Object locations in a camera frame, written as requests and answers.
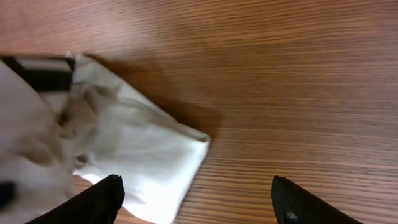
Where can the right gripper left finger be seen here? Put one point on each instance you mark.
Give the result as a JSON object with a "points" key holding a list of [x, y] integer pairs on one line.
{"points": [[98, 204]]}

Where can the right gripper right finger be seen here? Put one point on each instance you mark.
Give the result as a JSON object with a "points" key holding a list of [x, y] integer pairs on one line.
{"points": [[293, 204]]}

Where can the white t-shirt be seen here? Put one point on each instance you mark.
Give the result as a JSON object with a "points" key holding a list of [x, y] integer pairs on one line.
{"points": [[68, 123]]}

